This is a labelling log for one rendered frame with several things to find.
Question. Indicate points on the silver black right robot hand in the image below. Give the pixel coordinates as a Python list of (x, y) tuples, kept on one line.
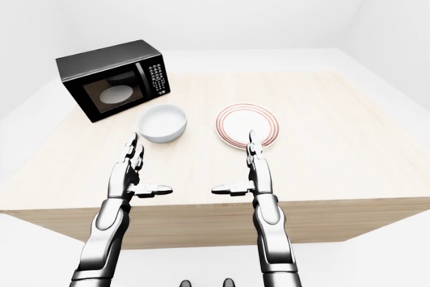
[(261, 176)]

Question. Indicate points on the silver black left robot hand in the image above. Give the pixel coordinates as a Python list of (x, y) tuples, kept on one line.
[(119, 176)]

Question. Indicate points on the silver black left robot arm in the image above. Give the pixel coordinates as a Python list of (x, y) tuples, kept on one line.
[(100, 236)]

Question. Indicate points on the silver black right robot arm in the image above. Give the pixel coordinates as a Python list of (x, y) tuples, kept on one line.
[(275, 240)]

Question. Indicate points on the white plate with red rings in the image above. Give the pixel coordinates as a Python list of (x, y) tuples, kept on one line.
[(247, 125)]

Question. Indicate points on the white bowl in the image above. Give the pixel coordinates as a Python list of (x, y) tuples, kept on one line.
[(162, 122)]

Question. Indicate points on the black microwave oven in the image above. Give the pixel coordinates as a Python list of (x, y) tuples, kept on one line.
[(112, 80)]

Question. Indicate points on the small dark rounded shape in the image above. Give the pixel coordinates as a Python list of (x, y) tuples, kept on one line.
[(185, 283), (228, 282)]

